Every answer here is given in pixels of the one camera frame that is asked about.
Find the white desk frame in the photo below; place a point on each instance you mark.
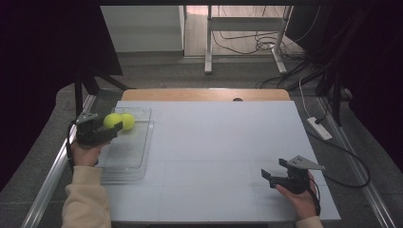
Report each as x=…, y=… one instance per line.
x=244, y=23

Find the white power strip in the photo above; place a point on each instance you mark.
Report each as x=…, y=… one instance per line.
x=320, y=129

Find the black curtain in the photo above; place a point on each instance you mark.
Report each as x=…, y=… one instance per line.
x=38, y=63
x=380, y=63

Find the white cabinet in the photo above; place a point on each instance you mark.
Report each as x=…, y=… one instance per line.
x=142, y=28

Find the aluminium rail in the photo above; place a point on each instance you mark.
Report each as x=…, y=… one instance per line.
x=47, y=190
x=358, y=164

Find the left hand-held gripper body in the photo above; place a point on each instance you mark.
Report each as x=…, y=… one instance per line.
x=90, y=131

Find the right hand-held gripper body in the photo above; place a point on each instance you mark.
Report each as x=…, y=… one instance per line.
x=296, y=180

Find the yellow tennis ball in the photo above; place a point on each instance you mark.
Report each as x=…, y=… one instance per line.
x=111, y=120
x=129, y=122

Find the black metal stand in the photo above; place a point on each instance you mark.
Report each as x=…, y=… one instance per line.
x=78, y=101
x=336, y=101

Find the wooden table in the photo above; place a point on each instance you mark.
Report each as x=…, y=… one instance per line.
x=190, y=95

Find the person's left hand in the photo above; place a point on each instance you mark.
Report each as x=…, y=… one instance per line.
x=87, y=155

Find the clear plastic container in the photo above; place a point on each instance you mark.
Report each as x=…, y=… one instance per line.
x=133, y=152

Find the person's right hand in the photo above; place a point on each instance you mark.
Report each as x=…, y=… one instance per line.
x=301, y=202

